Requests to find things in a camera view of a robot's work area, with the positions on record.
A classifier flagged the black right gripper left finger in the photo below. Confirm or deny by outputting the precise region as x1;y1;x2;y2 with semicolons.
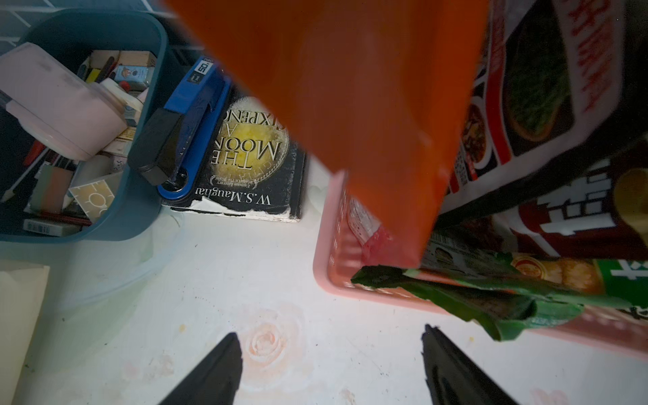
160;332;243;405

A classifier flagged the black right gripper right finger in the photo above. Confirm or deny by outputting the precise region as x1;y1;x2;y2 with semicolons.
422;325;516;405

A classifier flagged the dark maroon condiment packet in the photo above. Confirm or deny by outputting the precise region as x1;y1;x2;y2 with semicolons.
462;139;647;260

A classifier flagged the orange condiment packet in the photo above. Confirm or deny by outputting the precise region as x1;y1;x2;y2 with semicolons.
167;1;489;268

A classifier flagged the black red condiment packet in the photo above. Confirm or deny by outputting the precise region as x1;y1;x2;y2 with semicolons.
436;1;647;228

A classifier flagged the green condiment packet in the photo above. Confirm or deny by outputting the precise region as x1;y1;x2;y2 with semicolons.
351;241;647;341

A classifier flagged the pink plastic basket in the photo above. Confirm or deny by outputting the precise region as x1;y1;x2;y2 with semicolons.
313;172;647;360

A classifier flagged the black paperback book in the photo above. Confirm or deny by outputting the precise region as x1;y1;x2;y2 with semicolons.
158;87;306;223

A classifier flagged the blue stapler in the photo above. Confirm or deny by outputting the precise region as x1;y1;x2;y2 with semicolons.
128;56;232;202

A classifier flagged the pink instant camera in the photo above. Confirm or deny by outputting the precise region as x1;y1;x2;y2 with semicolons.
1;42;128;161

